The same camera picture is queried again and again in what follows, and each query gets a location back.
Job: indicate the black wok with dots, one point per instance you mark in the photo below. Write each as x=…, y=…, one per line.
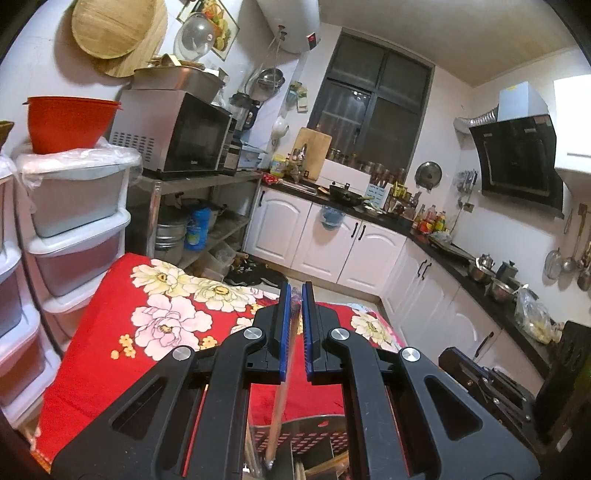
x=348, y=196

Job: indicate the dark kitchen window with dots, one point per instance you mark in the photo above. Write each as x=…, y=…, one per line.
x=369, y=101

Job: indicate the steel kettle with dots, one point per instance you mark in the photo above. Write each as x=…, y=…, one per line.
x=482, y=270

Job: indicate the clear plastic bag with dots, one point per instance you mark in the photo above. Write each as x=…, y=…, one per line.
x=533, y=318

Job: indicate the small steel pot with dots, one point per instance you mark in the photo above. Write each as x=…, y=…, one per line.
x=504, y=290

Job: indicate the grey plastic utensil holder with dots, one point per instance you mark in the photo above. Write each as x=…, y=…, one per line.
x=318, y=431

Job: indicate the red floral blanket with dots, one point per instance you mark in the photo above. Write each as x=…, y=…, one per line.
x=92, y=369

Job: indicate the black countertop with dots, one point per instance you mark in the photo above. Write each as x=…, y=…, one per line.
x=455, y=267

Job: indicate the hanging steel colander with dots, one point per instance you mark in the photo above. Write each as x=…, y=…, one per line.
x=267, y=85

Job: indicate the hanging steel ladle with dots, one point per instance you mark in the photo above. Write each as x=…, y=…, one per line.
x=570, y=258

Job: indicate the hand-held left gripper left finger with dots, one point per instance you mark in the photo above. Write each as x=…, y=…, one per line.
x=284, y=337

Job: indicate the white plastic drawer unit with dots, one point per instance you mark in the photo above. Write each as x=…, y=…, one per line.
x=18, y=323
x=78, y=230

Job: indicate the white wall cabinet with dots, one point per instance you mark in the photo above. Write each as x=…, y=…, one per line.
x=575, y=129

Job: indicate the white water heater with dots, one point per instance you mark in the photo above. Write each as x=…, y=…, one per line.
x=288, y=25

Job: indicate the white hanging kettle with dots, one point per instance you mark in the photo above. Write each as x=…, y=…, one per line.
x=280, y=128

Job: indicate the silver microwave oven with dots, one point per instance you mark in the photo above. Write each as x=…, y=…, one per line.
x=184, y=138

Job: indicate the black blender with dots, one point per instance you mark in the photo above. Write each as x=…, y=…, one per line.
x=244, y=113

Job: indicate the light blue knife rack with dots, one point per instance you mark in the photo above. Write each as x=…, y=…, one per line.
x=377, y=194

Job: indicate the white box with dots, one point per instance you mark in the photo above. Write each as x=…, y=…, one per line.
x=344, y=171

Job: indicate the white kitchen cabinets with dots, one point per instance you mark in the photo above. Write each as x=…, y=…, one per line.
x=369, y=258

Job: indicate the yellow jar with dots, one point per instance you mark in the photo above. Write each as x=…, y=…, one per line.
x=278, y=166

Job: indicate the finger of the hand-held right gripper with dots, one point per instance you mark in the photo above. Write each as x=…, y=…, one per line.
x=480, y=378

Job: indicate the round bamboo tray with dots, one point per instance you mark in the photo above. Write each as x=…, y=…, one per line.
x=111, y=27

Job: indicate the black range hood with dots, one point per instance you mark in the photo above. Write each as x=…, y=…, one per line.
x=517, y=157

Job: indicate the hanging steel strainer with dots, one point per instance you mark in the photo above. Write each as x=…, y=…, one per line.
x=553, y=264

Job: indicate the steel lid on wall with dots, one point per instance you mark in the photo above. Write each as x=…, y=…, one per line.
x=428, y=175

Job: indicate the wooden cutting board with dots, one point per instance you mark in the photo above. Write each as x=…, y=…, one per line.
x=314, y=152

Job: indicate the round wooden board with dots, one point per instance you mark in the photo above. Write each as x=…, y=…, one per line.
x=154, y=50

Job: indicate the glass pot lid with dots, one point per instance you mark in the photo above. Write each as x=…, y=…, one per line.
x=194, y=37

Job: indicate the steel basin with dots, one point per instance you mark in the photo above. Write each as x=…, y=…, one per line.
x=180, y=83

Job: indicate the large steel pot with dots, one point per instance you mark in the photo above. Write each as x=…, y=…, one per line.
x=171, y=240

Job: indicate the metal shelf rack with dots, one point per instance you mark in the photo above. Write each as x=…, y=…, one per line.
x=203, y=184

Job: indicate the red plastic basin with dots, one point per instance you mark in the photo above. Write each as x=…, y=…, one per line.
x=69, y=124

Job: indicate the blue hanging bag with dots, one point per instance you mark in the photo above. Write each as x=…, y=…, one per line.
x=331, y=218

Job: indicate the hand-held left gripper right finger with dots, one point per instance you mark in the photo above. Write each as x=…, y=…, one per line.
x=308, y=337

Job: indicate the group of condiment bottles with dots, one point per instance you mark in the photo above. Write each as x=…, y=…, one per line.
x=431, y=220

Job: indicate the row of spice jars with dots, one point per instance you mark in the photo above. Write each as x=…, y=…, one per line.
x=369, y=166

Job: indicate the food wall poster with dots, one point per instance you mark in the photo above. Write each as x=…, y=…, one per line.
x=221, y=27

